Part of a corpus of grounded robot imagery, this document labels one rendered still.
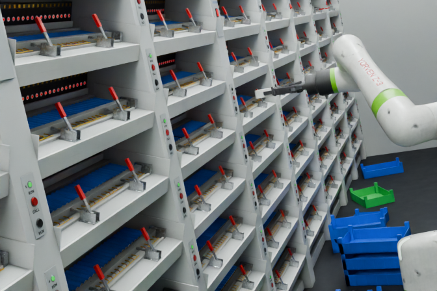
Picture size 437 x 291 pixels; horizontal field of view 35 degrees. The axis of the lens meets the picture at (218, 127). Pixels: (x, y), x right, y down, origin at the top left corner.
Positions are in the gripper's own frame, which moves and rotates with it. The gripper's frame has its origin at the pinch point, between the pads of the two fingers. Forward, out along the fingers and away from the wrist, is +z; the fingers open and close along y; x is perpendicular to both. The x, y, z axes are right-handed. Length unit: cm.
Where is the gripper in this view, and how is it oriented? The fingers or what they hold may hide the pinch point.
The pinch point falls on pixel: (264, 93)
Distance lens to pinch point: 260.9
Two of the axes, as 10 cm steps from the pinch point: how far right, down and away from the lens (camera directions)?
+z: -9.3, 1.5, 3.3
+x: -2.0, -9.7, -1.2
